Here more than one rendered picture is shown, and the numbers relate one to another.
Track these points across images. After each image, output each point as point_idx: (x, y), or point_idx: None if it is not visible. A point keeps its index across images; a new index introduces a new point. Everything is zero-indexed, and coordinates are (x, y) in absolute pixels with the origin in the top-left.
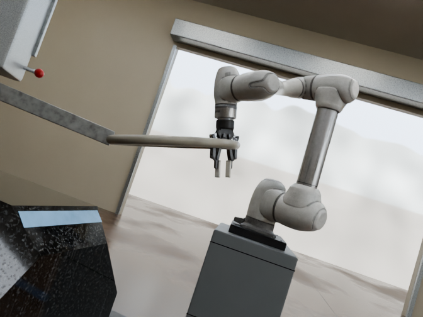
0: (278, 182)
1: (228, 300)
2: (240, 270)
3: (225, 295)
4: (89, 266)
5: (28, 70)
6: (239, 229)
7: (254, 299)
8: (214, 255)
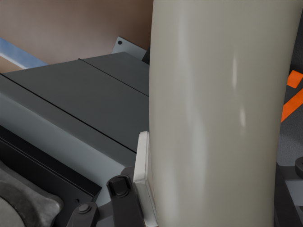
0: None
1: (126, 100)
2: (99, 112)
3: (131, 105)
4: None
5: None
6: (74, 182)
7: (86, 85)
8: None
